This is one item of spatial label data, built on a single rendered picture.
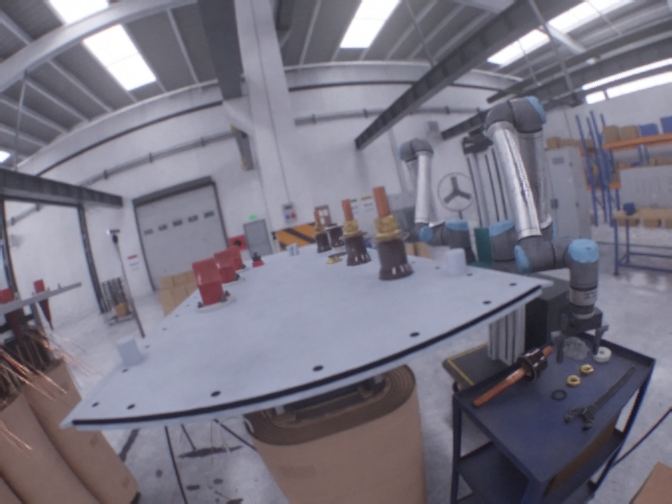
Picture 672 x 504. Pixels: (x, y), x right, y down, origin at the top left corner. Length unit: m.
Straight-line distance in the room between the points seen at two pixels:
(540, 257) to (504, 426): 0.50
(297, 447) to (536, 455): 0.59
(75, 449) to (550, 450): 2.03
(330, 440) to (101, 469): 1.58
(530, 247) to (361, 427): 0.68
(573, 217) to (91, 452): 6.20
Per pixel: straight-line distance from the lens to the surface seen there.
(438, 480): 1.82
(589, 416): 0.93
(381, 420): 0.68
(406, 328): 0.38
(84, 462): 1.94
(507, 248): 1.41
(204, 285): 0.77
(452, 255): 0.57
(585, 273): 0.83
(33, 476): 1.66
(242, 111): 6.74
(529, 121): 1.18
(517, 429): 0.89
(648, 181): 5.10
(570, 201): 5.31
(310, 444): 0.66
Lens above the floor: 1.53
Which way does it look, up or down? 7 degrees down
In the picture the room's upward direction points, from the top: 13 degrees counter-clockwise
